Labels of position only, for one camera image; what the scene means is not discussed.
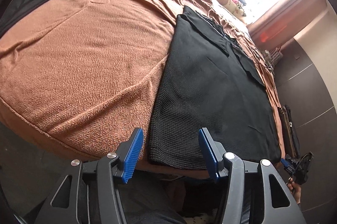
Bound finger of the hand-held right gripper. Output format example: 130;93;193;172
280;157;293;174

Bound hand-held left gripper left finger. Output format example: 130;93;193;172
34;128;144;224

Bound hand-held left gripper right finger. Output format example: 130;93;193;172
198;128;307;224

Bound black t-shirt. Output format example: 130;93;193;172
147;5;281;170

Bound stack of folded clothes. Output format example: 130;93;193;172
278;105;301;159

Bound person's right hand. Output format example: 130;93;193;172
288;178;303;205

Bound striped paper bag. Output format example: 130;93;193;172
265;46;284;67

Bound brown blanket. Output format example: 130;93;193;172
0;0;283;180

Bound pink curtain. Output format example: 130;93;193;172
246;0;329;48

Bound folded black cloth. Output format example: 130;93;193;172
0;0;69;35

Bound tangled black cable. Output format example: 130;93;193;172
250;46;274;72

